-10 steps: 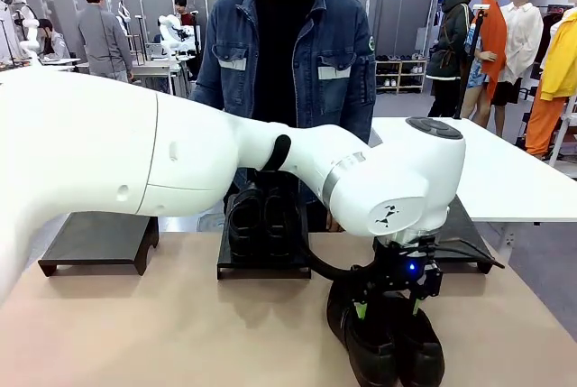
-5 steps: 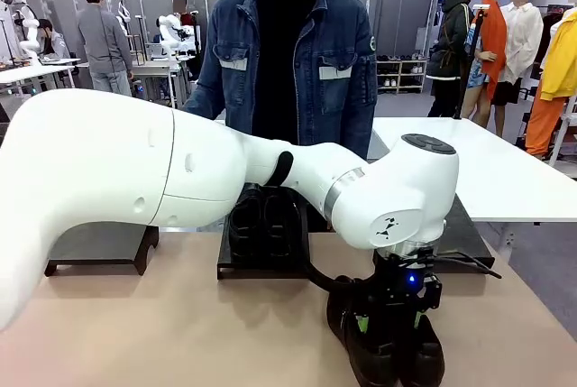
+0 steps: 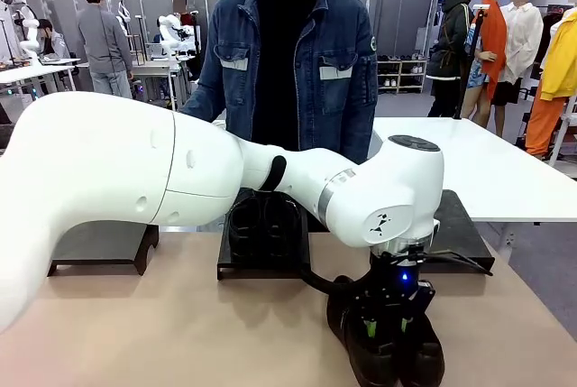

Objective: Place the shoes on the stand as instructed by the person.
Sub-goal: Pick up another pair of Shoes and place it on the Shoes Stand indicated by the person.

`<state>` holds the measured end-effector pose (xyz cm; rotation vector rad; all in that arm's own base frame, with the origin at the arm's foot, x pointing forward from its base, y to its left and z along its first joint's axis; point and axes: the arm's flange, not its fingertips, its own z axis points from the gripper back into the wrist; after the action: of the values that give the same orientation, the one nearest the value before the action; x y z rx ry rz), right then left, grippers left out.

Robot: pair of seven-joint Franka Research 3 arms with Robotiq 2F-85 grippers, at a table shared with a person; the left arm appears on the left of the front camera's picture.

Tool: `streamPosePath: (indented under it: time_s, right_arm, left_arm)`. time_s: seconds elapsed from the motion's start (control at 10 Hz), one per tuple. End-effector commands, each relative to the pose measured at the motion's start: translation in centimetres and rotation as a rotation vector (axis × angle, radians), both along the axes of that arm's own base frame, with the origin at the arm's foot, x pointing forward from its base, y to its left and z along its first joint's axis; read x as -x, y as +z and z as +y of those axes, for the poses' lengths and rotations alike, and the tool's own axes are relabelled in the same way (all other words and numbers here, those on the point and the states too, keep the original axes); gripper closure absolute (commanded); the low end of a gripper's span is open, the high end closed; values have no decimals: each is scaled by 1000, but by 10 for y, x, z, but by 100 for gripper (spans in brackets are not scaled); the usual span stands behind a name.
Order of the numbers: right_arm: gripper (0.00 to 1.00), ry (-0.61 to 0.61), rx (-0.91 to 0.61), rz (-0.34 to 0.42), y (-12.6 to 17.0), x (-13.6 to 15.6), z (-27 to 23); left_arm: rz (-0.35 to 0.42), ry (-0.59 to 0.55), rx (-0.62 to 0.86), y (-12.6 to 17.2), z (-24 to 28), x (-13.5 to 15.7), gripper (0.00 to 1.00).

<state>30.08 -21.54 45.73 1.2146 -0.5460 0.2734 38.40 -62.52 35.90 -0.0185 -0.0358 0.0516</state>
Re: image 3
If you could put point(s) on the person's right forearm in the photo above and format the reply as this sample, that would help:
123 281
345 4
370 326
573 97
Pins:
203 98

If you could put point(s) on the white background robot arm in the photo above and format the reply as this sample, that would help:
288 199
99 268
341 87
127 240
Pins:
173 35

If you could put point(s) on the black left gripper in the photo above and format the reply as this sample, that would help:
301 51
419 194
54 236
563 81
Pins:
392 292

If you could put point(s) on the black shoe stand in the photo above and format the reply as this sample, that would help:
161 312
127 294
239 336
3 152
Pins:
103 242
460 233
261 269

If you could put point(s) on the person's left forearm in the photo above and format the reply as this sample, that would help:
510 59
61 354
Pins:
365 134

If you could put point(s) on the person behind white robot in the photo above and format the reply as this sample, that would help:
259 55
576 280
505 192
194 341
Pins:
182 10

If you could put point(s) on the seated person in grey jacket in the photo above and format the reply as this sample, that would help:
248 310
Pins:
52 42

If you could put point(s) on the wooden shoe rack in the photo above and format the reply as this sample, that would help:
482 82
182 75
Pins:
401 76

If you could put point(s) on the white work desk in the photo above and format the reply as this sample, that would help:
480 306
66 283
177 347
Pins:
153 67

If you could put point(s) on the mannequin in orange garment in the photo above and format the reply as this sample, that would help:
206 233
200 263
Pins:
491 39

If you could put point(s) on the black leather shoe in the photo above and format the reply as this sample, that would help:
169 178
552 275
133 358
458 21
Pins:
424 355
347 337
245 224
284 229

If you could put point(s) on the person in denim jacket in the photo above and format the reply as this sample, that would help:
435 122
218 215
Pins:
288 67

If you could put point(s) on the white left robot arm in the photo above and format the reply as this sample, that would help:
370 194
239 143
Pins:
112 157

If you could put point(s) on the mannequin in yellow hoodie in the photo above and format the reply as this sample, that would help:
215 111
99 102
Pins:
556 67

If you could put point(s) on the large white table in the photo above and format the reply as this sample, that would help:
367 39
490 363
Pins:
496 170

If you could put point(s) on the man in grey shirt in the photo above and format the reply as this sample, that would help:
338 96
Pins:
103 44

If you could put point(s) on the mannequin in dark jacket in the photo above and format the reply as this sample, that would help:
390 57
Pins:
453 39

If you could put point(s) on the white office desk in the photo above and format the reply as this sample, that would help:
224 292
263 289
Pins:
31 72

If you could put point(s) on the white background robot with camera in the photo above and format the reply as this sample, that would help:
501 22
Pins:
24 21

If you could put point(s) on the black tripod pole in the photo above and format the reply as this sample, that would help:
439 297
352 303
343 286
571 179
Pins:
469 62

